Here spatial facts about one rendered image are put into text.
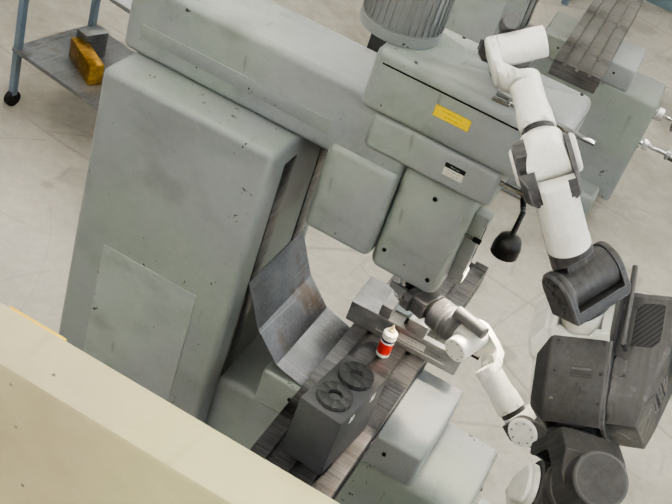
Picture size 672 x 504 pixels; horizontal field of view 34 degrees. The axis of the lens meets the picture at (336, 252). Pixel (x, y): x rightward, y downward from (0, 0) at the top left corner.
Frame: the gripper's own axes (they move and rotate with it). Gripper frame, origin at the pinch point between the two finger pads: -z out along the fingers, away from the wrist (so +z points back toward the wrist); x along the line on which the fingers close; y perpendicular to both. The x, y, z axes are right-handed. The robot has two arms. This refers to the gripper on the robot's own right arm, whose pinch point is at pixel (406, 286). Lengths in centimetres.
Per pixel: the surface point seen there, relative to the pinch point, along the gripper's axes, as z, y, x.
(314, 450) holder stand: 18, 21, 44
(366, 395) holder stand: 17.8, 9.1, 30.4
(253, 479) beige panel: 80, -106, 158
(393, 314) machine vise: -6.7, 20.6, -11.6
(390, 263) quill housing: -0.6, -11.5, 10.8
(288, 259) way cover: -34.8, 14.9, 6.2
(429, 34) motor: -13, -70, 10
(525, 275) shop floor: -58, 123, -212
